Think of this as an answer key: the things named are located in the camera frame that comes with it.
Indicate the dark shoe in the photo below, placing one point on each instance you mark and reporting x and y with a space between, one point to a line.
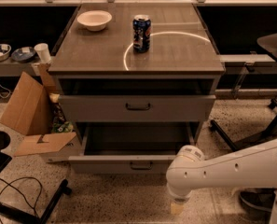
257 203

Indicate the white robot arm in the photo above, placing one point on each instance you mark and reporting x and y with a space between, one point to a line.
253 167

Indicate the snack bags in box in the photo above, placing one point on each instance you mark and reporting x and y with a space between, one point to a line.
59 122

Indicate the black stand base left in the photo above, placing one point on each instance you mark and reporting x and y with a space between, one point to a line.
26 218

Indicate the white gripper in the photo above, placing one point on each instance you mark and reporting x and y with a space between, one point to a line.
178 199

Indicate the open cardboard box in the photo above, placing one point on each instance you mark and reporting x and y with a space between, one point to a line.
28 112

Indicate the dark side table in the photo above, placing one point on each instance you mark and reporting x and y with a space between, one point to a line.
269 44

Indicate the grey drawer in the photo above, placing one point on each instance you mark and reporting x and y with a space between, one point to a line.
140 108
131 148

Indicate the white bowl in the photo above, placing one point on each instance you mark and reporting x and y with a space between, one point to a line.
95 20

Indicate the grey drawer cabinet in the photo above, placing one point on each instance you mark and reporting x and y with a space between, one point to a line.
181 59

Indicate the white paper cup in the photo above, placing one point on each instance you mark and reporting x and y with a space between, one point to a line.
42 51

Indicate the grey top drawer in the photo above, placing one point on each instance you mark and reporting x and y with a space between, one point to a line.
140 108

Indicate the blue patterned bowl right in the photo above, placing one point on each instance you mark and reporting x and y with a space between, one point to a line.
23 55

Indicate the blue soda can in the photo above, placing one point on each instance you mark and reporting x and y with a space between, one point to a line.
141 33

